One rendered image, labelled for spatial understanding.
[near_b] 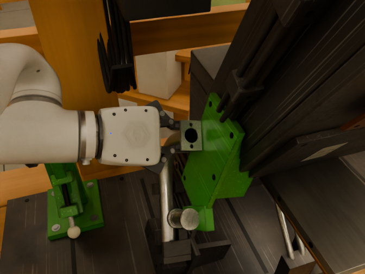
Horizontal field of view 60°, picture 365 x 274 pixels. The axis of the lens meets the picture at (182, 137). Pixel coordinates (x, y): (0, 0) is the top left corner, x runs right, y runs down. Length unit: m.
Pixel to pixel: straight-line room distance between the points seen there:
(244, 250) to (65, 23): 0.63
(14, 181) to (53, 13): 0.52
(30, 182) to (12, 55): 0.62
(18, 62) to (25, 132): 0.11
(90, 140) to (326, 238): 0.39
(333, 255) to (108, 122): 0.40
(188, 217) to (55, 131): 0.27
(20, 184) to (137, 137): 0.56
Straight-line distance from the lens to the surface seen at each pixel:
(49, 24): 0.73
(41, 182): 1.00
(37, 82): 0.53
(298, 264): 0.67
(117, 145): 0.52
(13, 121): 0.50
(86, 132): 0.50
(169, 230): 0.68
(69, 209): 0.75
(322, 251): 0.55
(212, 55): 0.75
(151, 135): 0.53
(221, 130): 0.51
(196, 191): 0.60
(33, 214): 0.90
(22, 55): 0.45
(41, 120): 0.50
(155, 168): 0.55
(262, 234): 0.81
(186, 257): 0.69
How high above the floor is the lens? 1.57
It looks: 41 degrees down
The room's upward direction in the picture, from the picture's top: straight up
